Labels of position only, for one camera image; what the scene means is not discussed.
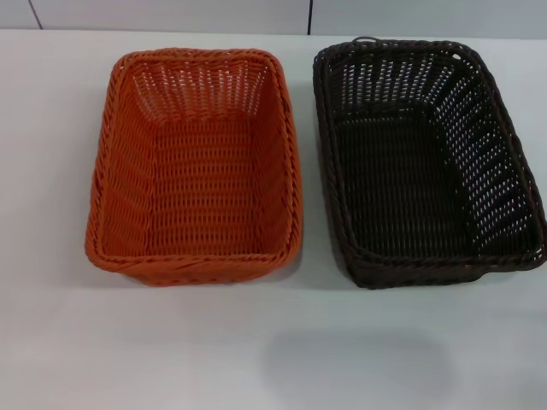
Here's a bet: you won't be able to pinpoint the dark brown woven basket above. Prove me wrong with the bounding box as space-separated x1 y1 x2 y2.
313 37 547 290

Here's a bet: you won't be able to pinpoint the orange woven plastic basket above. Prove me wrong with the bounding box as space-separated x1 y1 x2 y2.
84 50 305 288

